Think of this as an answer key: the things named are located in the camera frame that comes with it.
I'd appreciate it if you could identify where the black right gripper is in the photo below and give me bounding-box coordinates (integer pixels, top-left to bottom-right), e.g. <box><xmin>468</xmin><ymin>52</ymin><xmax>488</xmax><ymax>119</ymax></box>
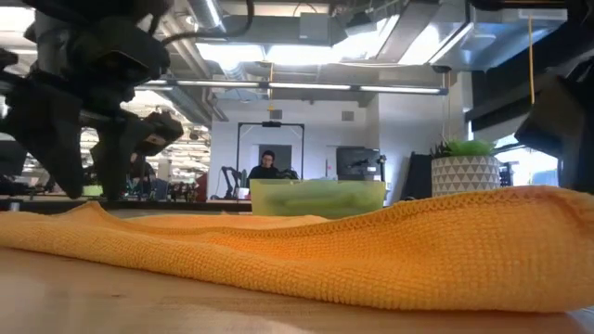
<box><xmin>514</xmin><ymin>59</ymin><xmax>594</xmax><ymax>194</ymax></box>

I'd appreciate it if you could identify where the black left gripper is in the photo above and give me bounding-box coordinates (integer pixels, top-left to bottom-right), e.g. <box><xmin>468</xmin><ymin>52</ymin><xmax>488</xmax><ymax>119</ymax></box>
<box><xmin>0</xmin><ymin>18</ymin><xmax>171</xmax><ymax>201</ymax></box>

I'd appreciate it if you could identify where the yellow translucent plastic bin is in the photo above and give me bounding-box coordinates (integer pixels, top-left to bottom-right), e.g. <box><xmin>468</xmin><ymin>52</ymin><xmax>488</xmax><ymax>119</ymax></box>
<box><xmin>249</xmin><ymin>178</ymin><xmax>387</xmax><ymax>220</ymax></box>

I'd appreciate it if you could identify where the orange microfiber towel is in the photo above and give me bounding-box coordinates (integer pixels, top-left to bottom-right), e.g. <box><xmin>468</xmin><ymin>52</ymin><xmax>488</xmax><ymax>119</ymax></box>
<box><xmin>0</xmin><ymin>185</ymin><xmax>594</xmax><ymax>313</ymax></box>

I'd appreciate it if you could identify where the person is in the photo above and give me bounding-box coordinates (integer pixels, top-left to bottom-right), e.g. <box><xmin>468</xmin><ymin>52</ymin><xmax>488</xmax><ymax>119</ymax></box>
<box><xmin>247</xmin><ymin>148</ymin><xmax>282</xmax><ymax>181</ymax></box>
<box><xmin>129</xmin><ymin>155</ymin><xmax>158</xmax><ymax>196</ymax></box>

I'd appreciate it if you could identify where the green succulent plant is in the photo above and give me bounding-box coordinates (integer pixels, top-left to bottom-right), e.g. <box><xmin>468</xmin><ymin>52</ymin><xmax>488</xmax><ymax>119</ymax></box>
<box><xmin>430</xmin><ymin>138</ymin><xmax>497</xmax><ymax>159</ymax></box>

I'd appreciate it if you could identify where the white triangle-patterned plant pot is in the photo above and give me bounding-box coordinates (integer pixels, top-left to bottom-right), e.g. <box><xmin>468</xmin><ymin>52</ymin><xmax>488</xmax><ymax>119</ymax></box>
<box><xmin>430</xmin><ymin>155</ymin><xmax>502</xmax><ymax>199</ymax></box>

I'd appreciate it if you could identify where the dark background work table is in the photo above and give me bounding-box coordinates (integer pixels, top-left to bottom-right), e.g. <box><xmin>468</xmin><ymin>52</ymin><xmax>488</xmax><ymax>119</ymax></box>
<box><xmin>0</xmin><ymin>194</ymin><xmax>254</xmax><ymax>215</ymax></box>

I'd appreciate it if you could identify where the black background chair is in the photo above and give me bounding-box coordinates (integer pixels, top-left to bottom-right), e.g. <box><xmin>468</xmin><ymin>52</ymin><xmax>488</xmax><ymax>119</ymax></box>
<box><xmin>401</xmin><ymin>151</ymin><xmax>435</xmax><ymax>201</ymax></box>

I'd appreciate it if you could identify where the long ceiling light bar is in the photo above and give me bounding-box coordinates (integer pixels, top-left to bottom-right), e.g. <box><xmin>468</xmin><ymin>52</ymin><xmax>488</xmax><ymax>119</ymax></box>
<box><xmin>134</xmin><ymin>77</ymin><xmax>449</xmax><ymax>96</ymax></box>

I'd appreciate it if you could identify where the yellow hanging cable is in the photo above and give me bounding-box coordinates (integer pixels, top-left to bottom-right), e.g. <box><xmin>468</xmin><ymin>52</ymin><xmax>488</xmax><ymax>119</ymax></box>
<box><xmin>527</xmin><ymin>13</ymin><xmax>537</xmax><ymax>106</ymax></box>

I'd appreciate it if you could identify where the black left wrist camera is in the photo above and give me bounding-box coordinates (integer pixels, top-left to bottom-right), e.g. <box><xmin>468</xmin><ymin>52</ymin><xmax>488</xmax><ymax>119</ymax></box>
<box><xmin>134</xmin><ymin>109</ymin><xmax>186</xmax><ymax>158</ymax></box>

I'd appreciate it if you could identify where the silver rectangular air duct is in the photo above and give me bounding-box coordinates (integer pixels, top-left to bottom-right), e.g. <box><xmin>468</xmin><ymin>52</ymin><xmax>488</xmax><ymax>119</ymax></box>
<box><xmin>331</xmin><ymin>0</ymin><xmax>570</xmax><ymax>71</ymax></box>

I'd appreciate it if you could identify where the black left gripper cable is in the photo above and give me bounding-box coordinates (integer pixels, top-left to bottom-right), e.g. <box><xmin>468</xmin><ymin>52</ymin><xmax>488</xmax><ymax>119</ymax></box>
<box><xmin>160</xmin><ymin>0</ymin><xmax>255</xmax><ymax>47</ymax></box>

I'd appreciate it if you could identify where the black background gantry frame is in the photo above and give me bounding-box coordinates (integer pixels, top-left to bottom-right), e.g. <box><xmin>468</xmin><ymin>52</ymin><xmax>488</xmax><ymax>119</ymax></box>
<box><xmin>235</xmin><ymin>121</ymin><xmax>306</xmax><ymax>181</ymax></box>

